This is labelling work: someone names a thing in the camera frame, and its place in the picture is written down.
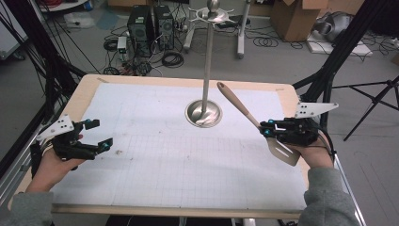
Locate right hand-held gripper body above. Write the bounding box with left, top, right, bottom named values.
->
left=275, top=102, right=340, bottom=147

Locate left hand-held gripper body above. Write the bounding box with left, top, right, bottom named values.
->
left=36, top=113, right=104, bottom=162

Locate beige handled spatula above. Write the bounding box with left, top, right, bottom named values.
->
left=215, top=81, right=302, bottom=168

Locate metal utensil stand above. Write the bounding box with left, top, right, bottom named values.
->
left=184, top=0, right=237, bottom=129

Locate person's right hand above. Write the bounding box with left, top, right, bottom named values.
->
left=288, top=137, right=335, bottom=171

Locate person's left hand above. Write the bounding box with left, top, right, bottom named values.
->
left=25, top=147, right=87, bottom=193

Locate white grid mat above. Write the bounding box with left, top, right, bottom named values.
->
left=50, top=82, right=308, bottom=211

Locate black tripod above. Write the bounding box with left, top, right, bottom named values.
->
left=331, top=74, right=399, bottom=142

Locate small silver box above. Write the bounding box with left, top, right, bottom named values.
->
left=116, top=35, right=129, bottom=61

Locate white rolling stand base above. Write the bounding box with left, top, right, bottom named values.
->
left=183, top=0, right=253, bottom=60

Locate black computer tower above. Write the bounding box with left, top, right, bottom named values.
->
left=152, top=4, right=175, bottom=52
left=126, top=5, right=155, bottom=58

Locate large cardboard box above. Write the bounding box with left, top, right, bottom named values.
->
left=270, top=0, right=329, bottom=42

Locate white round table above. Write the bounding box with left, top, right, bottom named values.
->
left=37, top=0, right=92, bottom=13

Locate open cardboard box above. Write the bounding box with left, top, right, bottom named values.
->
left=107, top=0, right=136, bottom=8

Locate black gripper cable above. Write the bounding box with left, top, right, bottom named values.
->
left=317, top=124, right=337, bottom=158

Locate black metal frame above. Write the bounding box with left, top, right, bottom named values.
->
left=292, top=0, right=382, bottom=135
left=0, top=0, right=88, bottom=178

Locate coiled black cable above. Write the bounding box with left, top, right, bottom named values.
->
left=252, top=36, right=279, bottom=49
left=161, top=50, right=185, bottom=69

